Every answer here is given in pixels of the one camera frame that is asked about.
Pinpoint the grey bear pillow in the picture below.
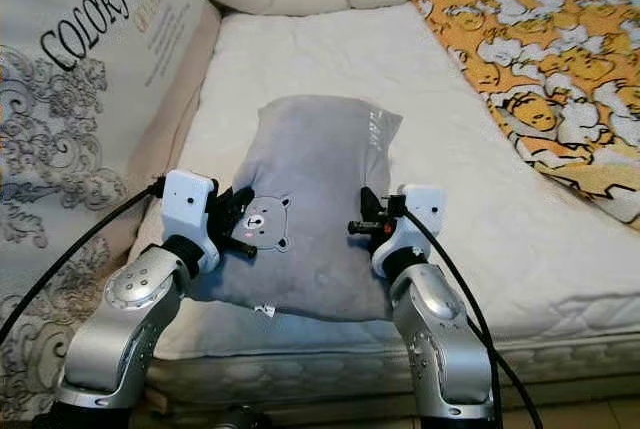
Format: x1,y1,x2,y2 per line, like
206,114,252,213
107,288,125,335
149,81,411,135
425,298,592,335
188,94,406,323

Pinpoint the orange cartoon print quilt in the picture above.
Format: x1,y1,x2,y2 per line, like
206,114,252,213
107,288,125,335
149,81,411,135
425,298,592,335
410,0,640,230

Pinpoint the beige padded bed bumper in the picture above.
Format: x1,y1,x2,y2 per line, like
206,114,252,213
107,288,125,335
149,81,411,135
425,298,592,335
125,0,226,250

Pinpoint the white quilted mattress topper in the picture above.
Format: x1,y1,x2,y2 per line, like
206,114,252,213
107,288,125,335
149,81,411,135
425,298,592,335
135,1,640,362

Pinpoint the white printed bedding package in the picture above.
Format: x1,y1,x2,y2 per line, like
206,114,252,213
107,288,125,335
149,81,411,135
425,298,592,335
0,0,223,420

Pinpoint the left robot leg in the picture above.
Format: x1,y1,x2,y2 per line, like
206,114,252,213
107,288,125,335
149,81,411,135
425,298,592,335
208,404,266,429

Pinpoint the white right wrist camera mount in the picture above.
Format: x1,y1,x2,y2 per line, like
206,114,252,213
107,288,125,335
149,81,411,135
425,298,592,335
393,183,449,262

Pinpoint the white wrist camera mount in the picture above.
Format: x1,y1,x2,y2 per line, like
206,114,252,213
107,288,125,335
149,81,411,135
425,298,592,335
393,183,449,262
160,169,221,250

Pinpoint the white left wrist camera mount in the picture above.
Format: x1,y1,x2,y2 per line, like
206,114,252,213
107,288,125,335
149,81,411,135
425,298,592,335
160,169,221,250

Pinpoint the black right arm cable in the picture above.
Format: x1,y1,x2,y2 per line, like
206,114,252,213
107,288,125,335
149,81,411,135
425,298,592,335
405,204,546,429

